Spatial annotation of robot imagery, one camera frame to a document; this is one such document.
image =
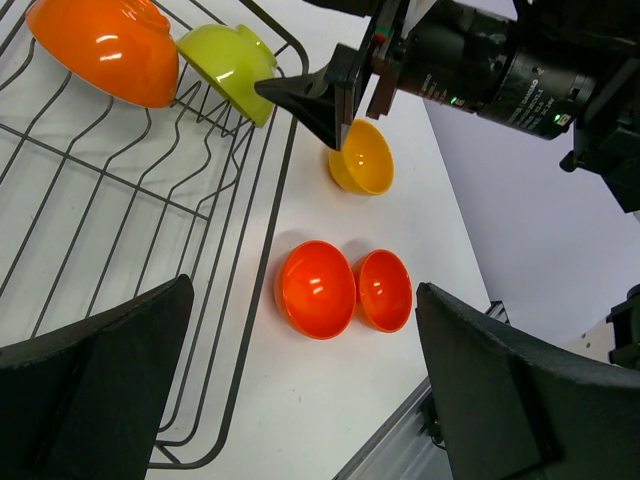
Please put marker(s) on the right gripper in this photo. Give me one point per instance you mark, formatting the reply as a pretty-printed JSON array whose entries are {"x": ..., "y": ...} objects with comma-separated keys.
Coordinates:
[{"x": 510, "y": 72}]

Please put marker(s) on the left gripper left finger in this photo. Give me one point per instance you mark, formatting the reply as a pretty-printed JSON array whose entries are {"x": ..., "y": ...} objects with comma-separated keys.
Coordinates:
[{"x": 85, "y": 401}]

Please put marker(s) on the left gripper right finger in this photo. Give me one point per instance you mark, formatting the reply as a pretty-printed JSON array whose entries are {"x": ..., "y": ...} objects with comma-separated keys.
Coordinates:
[{"x": 511, "y": 406}]

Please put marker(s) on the yellow-orange bowl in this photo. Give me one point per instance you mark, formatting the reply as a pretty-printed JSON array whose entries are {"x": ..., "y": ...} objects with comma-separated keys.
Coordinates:
[{"x": 364, "y": 165}]

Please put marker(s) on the lime green bowl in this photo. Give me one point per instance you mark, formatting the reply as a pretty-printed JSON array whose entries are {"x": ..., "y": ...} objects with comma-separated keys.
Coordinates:
[{"x": 232, "y": 60}]

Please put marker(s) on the red-orange bowl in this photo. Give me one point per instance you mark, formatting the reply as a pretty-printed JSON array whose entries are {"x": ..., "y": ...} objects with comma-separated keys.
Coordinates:
[
  {"x": 384, "y": 291},
  {"x": 315, "y": 291}
]

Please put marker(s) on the orange bowl white inside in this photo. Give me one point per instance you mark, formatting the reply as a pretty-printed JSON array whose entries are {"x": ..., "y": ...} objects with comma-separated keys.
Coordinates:
[{"x": 123, "y": 48}]

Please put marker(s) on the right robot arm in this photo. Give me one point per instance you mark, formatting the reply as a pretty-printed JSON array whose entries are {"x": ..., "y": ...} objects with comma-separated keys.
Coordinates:
[{"x": 604, "y": 37}]

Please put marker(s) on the aluminium rail frame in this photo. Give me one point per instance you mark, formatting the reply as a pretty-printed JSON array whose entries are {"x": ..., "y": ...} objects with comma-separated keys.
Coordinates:
[{"x": 400, "y": 435}]

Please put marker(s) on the wire dish rack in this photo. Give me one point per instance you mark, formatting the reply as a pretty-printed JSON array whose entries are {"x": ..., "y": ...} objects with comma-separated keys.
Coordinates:
[{"x": 102, "y": 201}]

